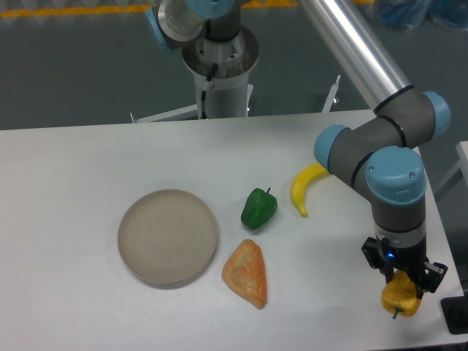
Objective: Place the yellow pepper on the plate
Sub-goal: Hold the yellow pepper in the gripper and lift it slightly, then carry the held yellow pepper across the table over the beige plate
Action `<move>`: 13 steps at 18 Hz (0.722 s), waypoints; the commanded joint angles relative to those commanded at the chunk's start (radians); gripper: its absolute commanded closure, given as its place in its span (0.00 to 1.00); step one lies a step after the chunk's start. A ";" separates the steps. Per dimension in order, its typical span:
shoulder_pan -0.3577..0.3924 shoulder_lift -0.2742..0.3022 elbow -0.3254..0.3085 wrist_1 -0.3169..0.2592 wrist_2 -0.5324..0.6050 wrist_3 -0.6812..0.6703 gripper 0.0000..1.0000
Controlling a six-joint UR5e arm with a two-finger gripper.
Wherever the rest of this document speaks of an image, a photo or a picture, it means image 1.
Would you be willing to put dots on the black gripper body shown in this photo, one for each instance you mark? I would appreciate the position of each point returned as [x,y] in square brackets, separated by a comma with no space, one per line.
[412,259]

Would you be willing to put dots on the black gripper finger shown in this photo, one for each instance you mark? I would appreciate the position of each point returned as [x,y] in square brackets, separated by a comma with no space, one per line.
[373,254]
[428,277]

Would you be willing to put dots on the yellow bell pepper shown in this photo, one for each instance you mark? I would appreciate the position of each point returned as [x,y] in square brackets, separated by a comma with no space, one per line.
[399,296]

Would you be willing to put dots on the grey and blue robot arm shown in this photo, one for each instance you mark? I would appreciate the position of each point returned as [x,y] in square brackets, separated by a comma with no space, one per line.
[377,159]

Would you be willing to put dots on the green bell pepper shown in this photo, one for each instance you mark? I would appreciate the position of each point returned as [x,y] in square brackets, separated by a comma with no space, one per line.
[259,207]

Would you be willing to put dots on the beige round plate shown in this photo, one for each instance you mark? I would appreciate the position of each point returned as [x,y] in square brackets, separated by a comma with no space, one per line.
[168,238]

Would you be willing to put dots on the black device at table edge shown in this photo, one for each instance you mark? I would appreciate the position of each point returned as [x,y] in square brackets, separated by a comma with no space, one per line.
[455,313]

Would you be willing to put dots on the yellow banana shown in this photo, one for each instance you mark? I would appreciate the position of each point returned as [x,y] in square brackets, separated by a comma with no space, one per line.
[300,184]

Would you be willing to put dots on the orange triangular pastry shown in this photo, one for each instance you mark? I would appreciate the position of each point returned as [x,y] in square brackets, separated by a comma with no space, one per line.
[245,274]

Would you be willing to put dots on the blue plastic bags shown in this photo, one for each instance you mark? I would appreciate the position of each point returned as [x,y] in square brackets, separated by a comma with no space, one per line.
[408,15]

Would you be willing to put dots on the white frame at right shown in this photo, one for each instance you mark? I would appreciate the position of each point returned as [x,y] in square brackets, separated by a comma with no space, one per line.
[456,173]

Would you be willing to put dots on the white metal frame bar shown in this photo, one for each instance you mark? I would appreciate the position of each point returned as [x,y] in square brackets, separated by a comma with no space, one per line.
[332,98]

